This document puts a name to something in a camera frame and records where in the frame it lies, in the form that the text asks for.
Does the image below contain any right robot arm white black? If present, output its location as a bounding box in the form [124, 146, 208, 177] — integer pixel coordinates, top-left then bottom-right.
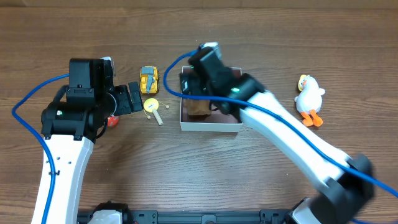
[180, 67, 374, 223]

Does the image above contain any white box with pink interior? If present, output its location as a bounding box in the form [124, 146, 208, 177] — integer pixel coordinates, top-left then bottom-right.
[180, 65, 243, 133]

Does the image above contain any orange toy ball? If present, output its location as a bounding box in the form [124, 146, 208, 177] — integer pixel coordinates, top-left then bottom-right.
[107, 116, 119, 128]

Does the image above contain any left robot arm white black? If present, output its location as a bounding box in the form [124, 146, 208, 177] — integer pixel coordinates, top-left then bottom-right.
[31, 134, 94, 223]

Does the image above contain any white plush duck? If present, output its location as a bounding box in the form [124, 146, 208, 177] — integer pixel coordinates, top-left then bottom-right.
[294, 75, 326, 127]

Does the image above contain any yellow toy truck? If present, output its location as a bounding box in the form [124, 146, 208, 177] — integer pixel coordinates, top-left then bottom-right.
[140, 66, 160, 95]

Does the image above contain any yellow wooden rattle drum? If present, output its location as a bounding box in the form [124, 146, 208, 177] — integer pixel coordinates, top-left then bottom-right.
[143, 98, 170, 126]

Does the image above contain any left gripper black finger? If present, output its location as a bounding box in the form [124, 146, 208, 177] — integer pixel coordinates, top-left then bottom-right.
[131, 93, 143, 113]
[128, 82, 140, 95]

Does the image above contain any brown plush toy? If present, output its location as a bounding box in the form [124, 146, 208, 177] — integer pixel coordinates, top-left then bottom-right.
[185, 99, 211, 116]

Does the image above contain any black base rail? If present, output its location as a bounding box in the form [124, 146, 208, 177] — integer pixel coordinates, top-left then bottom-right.
[76, 201, 295, 224]

